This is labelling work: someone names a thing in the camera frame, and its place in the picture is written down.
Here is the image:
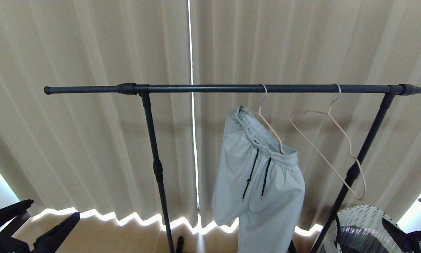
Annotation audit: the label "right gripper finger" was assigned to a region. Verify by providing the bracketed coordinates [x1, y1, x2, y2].
[382, 218, 414, 252]

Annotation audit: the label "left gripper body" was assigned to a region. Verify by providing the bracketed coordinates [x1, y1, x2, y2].
[0, 228, 32, 253]

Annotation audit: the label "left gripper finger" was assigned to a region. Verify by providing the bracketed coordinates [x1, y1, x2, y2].
[32, 212, 81, 253]
[0, 199, 34, 236]

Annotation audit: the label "pale grey shorts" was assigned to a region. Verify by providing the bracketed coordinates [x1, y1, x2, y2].
[211, 105, 305, 253]

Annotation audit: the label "pink clothes hanger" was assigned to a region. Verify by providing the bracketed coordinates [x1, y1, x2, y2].
[290, 84, 367, 201]
[239, 84, 285, 155]

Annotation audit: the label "white laundry basket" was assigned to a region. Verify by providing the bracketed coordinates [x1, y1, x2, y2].
[323, 205, 413, 253]

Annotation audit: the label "black clothes rack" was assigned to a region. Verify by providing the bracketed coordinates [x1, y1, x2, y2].
[44, 83, 421, 253]

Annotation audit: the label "beige curtain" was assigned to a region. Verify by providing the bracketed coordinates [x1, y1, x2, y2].
[0, 0, 421, 236]

